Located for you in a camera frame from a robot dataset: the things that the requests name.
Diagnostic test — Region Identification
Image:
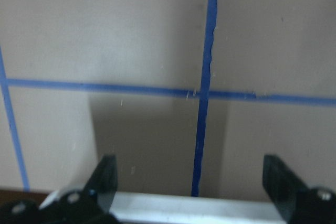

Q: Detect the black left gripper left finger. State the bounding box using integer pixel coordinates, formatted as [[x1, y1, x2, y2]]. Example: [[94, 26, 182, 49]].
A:
[[83, 154, 118, 213]]

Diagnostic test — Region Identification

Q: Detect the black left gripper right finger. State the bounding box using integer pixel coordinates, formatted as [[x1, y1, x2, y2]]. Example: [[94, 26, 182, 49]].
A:
[[262, 154, 335, 223]]

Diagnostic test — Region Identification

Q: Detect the wooden drawer with white handle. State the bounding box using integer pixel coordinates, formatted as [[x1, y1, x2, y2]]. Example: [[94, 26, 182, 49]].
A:
[[1, 187, 285, 223]]

